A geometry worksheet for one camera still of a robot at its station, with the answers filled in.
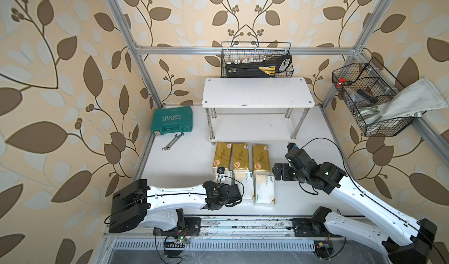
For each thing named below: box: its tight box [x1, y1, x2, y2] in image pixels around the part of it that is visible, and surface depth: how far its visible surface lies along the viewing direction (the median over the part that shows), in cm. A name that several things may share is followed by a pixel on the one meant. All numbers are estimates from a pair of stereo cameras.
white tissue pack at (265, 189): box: [254, 174, 276, 205], surface depth 82 cm
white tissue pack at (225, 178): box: [215, 167, 233, 186], surface depth 74 cm
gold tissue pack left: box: [212, 141, 233, 170], surface depth 92 cm
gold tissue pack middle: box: [232, 143, 250, 170], surface depth 91 cm
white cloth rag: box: [360, 76, 448, 124], surface depth 62 cm
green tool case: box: [150, 105, 193, 136], surface depth 110 cm
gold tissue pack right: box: [252, 144, 271, 172], surface depth 90 cm
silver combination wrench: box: [161, 133, 185, 151], surface depth 104 cm
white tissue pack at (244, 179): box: [233, 169, 255, 200], surface depth 85 cm
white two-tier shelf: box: [201, 77, 316, 146], surface depth 85 cm
